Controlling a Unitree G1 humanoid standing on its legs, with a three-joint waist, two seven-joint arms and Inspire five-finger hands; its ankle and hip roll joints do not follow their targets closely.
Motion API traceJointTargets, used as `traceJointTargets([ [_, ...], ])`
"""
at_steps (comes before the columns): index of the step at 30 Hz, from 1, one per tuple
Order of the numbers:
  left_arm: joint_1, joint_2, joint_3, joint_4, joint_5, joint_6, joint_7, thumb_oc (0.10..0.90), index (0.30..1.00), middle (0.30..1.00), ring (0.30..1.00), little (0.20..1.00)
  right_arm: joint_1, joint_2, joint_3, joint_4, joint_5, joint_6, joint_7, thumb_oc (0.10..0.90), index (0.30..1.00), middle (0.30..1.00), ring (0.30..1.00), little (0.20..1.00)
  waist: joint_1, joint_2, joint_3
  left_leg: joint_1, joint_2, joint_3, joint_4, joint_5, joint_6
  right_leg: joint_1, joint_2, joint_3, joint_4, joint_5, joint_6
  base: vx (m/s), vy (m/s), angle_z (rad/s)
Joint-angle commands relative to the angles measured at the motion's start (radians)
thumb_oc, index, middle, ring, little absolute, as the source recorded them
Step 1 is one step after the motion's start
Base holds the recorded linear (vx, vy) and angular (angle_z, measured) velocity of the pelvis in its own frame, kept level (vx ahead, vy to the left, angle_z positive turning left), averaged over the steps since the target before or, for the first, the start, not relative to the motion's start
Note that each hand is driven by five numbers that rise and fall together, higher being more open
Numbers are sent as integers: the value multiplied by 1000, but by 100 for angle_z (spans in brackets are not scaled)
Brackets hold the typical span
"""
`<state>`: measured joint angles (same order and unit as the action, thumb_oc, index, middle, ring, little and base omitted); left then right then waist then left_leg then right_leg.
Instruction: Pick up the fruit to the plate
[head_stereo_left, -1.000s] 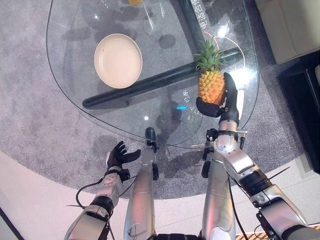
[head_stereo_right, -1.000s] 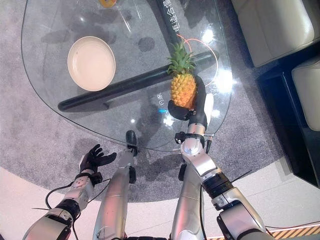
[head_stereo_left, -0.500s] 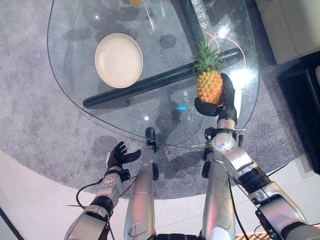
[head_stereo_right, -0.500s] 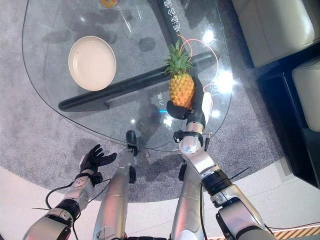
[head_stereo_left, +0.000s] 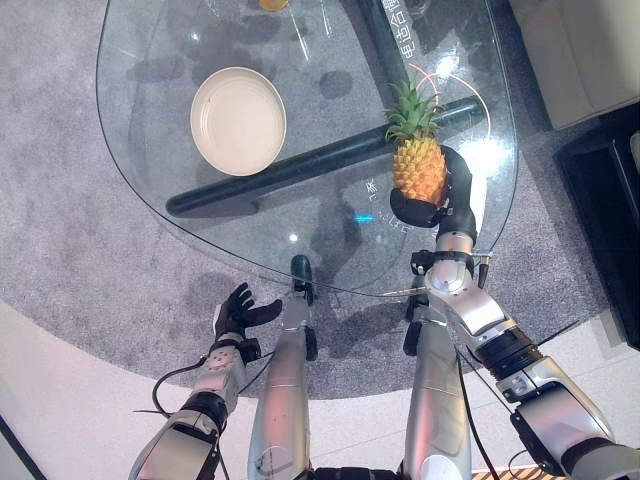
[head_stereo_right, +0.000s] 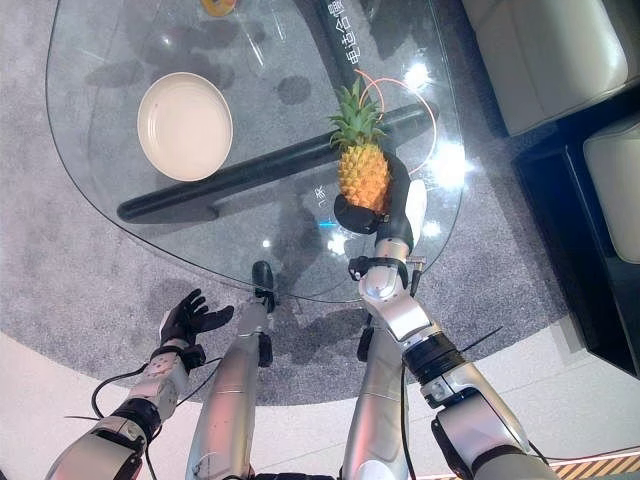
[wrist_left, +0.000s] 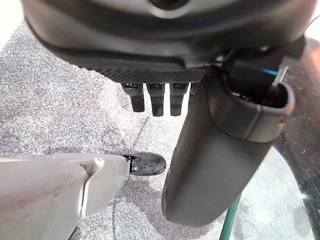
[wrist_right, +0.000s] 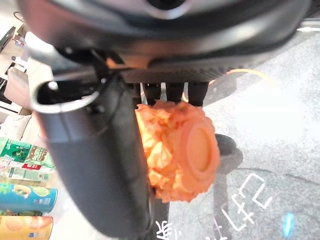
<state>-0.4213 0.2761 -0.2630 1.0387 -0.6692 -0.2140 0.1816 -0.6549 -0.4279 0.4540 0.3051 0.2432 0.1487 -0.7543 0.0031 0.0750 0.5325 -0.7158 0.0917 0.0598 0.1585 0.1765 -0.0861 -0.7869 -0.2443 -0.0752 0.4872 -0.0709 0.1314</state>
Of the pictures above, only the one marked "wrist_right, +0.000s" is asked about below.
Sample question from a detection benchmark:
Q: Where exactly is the orange chips can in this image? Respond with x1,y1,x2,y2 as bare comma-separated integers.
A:
0,215,54,240

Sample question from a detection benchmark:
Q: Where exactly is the orange toy fruit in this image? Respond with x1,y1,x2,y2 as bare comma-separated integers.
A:
134,99,221,204

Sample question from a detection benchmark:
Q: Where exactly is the black laptop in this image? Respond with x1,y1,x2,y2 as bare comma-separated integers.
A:
0,25,17,52

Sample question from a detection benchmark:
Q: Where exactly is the blue chips can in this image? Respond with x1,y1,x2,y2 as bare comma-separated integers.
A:
0,183,59,214

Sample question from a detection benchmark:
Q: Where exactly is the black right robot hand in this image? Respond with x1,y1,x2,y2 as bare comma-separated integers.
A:
15,0,314,240

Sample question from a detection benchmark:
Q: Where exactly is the orange cable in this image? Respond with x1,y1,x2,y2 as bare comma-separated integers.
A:
209,68,277,87

